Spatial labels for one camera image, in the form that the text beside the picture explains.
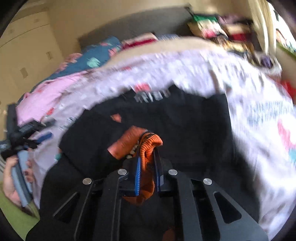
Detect black sweater orange cuffs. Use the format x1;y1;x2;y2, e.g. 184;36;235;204
25;84;261;241

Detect pile of folded clothes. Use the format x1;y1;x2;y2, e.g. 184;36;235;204
188;14;262;52

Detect left hand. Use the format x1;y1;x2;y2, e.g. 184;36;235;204
3;155;22;208

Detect pink quilt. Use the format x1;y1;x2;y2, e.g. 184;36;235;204
16;71;90;125

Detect cream wardrobe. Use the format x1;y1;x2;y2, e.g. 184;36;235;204
0;1;63;137

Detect teal leaf print blanket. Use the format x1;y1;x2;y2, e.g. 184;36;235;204
32;36;123;86

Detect lilac strawberry bear duvet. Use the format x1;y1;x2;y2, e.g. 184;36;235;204
32;50;295;239

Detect beige bed sheet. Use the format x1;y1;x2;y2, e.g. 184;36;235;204
106;37;221;66

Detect grey quilted headboard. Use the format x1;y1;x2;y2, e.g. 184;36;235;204
78;6;192;50

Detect purple cloth bundle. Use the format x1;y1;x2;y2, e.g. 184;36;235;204
259;55;274;69

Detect patterned cloth on windowsill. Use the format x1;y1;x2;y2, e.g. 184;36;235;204
276;26;295;54

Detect cream curtain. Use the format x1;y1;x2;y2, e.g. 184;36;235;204
248;0;276;55

